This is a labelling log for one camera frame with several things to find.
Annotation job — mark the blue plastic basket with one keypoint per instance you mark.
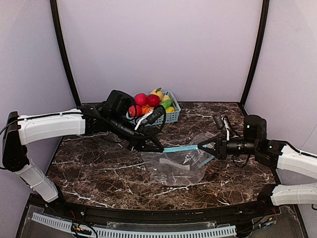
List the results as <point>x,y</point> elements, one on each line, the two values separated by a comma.
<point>171,116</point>

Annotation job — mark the black front rail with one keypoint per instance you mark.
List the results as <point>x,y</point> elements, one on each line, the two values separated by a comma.
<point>235,214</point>

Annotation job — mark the black frame post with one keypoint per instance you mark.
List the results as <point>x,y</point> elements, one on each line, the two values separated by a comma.
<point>63,52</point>
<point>256,52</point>

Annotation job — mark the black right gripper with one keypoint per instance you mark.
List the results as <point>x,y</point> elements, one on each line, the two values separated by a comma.
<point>221,147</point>

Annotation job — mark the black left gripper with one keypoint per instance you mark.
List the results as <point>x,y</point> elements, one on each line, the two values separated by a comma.
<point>136,143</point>

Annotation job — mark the red apple top right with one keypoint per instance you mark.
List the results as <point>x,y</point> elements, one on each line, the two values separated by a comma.
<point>153,100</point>

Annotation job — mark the yellow pear with leaf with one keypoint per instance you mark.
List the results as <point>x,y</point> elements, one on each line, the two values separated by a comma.
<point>158,93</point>

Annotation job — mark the red apple front left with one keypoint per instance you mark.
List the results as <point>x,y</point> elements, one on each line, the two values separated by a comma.
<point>135,111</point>

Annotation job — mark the clear zip top bag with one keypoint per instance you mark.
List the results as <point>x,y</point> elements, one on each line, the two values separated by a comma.
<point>179,166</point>

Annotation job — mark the yellow lemon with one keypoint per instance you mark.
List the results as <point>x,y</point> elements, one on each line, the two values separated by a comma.
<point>170,110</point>

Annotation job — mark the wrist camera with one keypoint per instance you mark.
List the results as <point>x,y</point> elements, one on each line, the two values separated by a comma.
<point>151,117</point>
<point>222,125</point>

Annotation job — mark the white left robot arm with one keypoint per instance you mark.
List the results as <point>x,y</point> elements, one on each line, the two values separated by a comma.
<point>107,116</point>

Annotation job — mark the red apple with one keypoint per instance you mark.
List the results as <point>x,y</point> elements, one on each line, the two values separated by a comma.
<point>135,111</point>
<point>153,100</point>
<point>141,99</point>

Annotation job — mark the red apple top left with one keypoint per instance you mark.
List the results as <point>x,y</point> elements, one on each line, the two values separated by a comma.
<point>141,99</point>

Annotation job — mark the left black frame post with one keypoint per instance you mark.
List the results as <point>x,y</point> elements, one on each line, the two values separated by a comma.
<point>63,52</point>

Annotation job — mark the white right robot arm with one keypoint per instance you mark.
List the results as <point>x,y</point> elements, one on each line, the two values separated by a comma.
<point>274,154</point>

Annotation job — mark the white slotted cable duct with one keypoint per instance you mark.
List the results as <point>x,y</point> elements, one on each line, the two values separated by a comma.
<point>127,230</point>

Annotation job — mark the right black frame post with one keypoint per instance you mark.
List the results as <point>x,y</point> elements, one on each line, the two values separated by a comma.
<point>256,52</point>

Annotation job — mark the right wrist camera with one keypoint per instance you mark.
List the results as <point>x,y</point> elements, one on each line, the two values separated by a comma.
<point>222,125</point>

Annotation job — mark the orange fruit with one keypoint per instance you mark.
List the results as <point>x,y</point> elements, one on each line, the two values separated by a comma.
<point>145,109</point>

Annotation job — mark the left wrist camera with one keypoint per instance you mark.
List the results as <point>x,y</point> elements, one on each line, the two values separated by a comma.
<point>151,117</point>

